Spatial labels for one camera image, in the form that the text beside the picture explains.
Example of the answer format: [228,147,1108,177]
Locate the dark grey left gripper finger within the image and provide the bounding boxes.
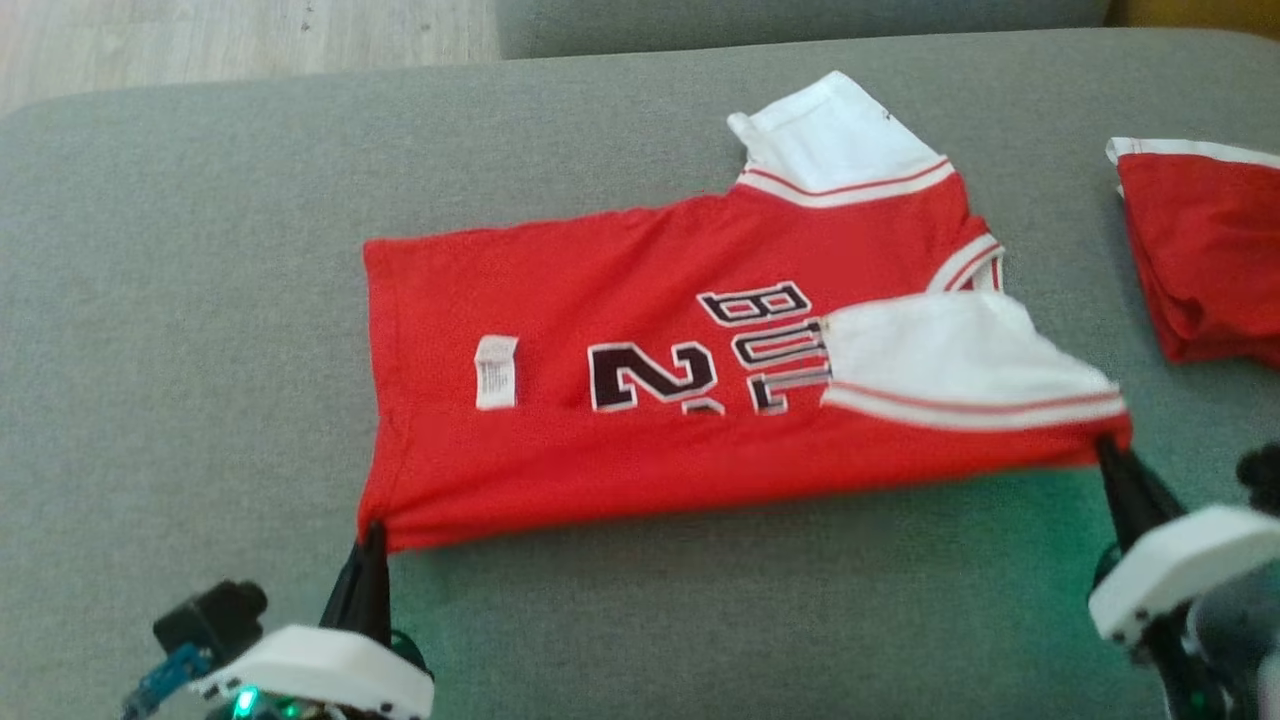
[365,520,395,648]
[319,528,369,638]

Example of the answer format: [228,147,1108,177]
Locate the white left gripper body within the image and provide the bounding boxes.
[189,624,438,720]

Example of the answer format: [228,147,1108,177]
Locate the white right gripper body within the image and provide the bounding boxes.
[1087,503,1280,720]

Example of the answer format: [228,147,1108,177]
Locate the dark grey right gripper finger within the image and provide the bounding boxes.
[1095,437,1138,551]
[1108,440,1191,538]

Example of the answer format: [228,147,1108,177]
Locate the red white-striped basketball shorts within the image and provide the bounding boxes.
[1104,136,1280,370]

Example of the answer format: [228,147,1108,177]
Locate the red white basketball jersey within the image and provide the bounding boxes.
[356,69,1134,555]

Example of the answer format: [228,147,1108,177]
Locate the large grey fabric sofa ottoman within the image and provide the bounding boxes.
[0,27,1280,720]

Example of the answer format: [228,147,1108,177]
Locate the wide yellow sofa back cushion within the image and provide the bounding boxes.
[1107,0,1280,42]

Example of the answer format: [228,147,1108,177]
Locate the long grey sofa seat cushion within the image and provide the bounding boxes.
[496,0,1114,60]

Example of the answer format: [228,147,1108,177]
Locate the teal left camera connector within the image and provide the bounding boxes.
[121,642,217,720]

